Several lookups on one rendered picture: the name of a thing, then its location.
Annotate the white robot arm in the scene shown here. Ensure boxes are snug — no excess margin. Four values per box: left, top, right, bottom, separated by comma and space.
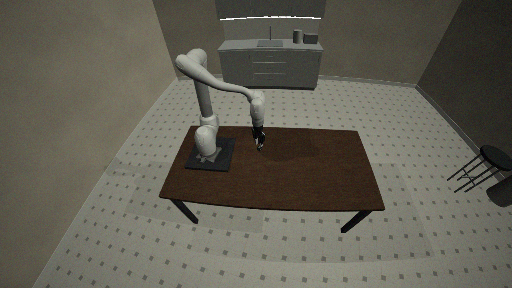
174, 48, 265, 163

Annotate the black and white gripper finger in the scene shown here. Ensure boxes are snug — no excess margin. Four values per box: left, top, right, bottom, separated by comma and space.
251, 128, 258, 145
258, 132, 266, 147

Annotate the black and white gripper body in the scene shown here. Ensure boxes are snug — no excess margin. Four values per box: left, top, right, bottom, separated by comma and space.
253, 126, 263, 134

